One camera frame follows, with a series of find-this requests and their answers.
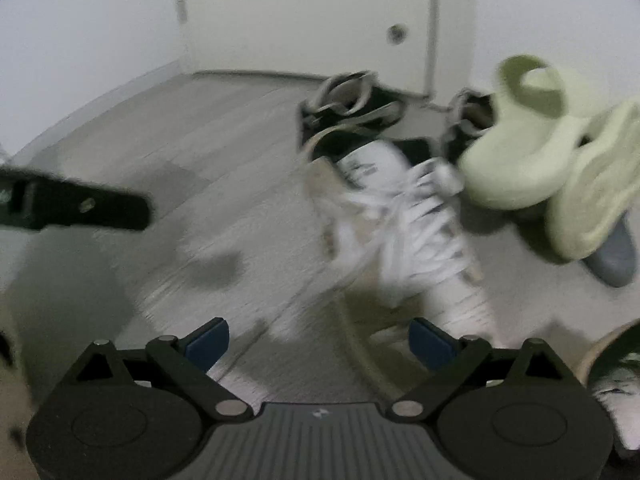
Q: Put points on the round metal door knob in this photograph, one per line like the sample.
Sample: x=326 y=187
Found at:
x=396 y=34

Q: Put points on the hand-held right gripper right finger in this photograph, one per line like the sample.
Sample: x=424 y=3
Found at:
x=430 y=347

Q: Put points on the metal door hinge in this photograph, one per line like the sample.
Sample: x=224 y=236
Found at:
x=181 y=6

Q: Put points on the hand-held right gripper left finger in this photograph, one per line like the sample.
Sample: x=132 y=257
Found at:
x=207 y=344

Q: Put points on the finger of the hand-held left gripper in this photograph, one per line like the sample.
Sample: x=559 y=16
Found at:
x=75 y=205

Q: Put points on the grey slipper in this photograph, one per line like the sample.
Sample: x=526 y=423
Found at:
x=612 y=260

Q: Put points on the white lace-up sneaker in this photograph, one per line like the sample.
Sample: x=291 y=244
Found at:
x=400 y=240
x=620 y=385

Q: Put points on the white door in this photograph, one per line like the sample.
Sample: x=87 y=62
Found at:
x=300 y=15

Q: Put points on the light green slipper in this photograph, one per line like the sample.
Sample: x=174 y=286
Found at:
x=590 y=200
x=510 y=170

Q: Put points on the black sneaker white lining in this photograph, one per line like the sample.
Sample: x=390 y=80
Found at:
x=470 y=110
x=350 y=127

